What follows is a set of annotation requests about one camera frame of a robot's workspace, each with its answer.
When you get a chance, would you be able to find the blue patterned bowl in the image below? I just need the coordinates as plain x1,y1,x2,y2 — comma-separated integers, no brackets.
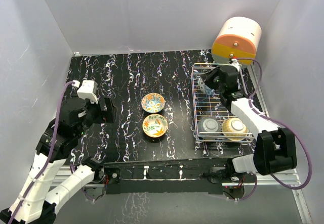
198,77,215,96

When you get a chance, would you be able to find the red rimmed grey bowl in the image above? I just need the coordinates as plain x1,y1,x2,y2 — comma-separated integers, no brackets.
197,117,221,137

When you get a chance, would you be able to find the yellow dotted bowl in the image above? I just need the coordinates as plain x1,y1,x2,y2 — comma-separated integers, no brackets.
222,117,248,141

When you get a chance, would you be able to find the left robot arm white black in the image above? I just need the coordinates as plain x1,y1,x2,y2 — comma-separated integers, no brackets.
1,97,117,223

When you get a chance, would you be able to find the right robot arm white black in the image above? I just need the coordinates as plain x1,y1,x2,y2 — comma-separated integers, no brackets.
200,65,297,182

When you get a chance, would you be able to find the orange blue floral bowl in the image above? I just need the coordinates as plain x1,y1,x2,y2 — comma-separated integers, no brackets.
141,93,165,113

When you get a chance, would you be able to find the pink yellow drawer cabinet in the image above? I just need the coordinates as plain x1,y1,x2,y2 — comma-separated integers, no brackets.
211,17,262,68

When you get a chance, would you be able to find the orange green leaf bowl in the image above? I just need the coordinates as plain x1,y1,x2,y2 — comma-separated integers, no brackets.
142,114,168,138

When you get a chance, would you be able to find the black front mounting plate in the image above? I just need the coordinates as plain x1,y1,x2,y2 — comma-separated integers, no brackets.
104,157,242,195

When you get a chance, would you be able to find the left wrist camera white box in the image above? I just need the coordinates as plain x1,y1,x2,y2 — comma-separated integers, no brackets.
76,80,98,104

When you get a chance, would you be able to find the white wire dish rack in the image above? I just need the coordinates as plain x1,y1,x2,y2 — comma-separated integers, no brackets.
191,63,254,145

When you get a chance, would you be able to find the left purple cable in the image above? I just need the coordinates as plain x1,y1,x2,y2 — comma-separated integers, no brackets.
7,81,79,224

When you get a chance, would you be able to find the aluminium frame rail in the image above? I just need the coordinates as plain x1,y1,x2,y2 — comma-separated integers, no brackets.
50,64,313,224

